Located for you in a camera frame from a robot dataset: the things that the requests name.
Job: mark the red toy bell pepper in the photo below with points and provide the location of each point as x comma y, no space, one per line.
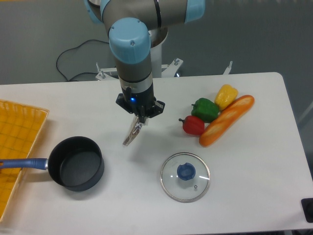
192,125

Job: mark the yellow toy bell pepper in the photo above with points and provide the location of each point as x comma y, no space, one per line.
225,96

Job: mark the green toy bell pepper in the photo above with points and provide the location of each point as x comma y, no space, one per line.
205,109

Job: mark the plastic toast slice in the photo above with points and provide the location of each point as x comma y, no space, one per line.
134,130

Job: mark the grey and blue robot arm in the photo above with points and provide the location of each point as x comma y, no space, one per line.
128,24

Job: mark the black device at table corner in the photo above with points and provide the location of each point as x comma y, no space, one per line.
307,205

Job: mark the glass lid with blue knob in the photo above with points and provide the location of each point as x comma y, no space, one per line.
185,177

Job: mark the black pot with blue handle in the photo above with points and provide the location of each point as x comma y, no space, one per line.
75,163

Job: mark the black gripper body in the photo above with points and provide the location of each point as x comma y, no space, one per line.
130,101

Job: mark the yellow woven basket tray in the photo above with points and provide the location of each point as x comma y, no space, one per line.
20,126

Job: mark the orange toy baguette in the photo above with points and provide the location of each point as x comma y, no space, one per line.
226,119

